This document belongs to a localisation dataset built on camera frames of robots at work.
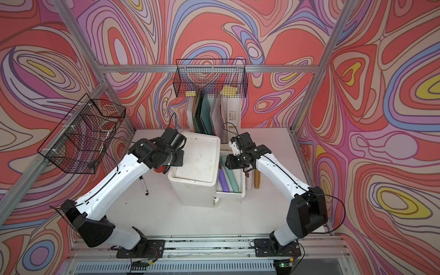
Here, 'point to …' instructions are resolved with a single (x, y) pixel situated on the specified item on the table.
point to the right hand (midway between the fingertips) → (230, 168)
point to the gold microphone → (256, 179)
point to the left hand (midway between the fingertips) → (180, 158)
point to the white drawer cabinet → (195, 181)
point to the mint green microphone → (230, 175)
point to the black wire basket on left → (77, 144)
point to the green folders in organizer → (201, 118)
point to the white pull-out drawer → (240, 177)
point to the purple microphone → (223, 181)
